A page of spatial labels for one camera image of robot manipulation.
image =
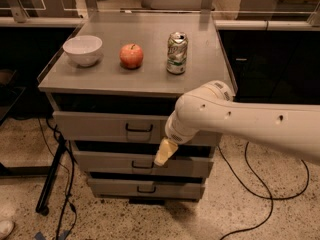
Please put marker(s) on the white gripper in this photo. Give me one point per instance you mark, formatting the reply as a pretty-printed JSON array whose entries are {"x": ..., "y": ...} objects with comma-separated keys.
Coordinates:
[{"x": 177, "y": 134}]

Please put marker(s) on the grey top drawer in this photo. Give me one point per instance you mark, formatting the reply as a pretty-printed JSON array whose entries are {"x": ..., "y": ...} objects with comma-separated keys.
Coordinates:
[{"x": 108, "y": 127}]

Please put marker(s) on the grey drawer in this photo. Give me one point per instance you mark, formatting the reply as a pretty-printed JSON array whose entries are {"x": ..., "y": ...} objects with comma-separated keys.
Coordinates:
[
  {"x": 108, "y": 127},
  {"x": 145, "y": 186},
  {"x": 138, "y": 158}
]

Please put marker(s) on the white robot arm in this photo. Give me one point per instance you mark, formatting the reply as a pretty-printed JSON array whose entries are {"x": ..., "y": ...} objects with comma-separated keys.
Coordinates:
[{"x": 292, "y": 129}]

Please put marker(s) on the grey middle drawer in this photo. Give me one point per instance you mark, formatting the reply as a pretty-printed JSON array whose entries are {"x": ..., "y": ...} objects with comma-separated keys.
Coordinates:
[{"x": 138, "y": 158}]

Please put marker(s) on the grey bottom drawer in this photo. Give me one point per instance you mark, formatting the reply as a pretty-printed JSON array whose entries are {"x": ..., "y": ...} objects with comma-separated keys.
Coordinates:
[{"x": 145, "y": 186}]

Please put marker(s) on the grey drawer cabinet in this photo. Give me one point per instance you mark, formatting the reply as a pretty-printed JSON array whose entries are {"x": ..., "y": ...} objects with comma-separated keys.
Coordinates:
[{"x": 115, "y": 85}]

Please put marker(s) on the crushed green soda can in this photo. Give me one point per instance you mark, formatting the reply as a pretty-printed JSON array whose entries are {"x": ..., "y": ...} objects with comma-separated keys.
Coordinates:
[{"x": 177, "y": 53}]

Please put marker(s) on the red apple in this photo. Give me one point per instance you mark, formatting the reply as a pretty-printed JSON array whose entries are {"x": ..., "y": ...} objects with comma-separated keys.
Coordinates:
[{"x": 131, "y": 56}]

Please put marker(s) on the white ceramic bowl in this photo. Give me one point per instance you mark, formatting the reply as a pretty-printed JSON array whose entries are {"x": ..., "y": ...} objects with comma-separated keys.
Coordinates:
[{"x": 84, "y": 50}]

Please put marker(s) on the black table leg stand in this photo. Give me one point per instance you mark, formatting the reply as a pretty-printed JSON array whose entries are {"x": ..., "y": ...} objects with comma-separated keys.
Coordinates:
[{"x": 42, "y": 205}]

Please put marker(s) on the white shoe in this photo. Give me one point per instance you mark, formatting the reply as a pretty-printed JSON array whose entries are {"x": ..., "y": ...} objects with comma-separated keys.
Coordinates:
[{"x": 6, "y": 227}]

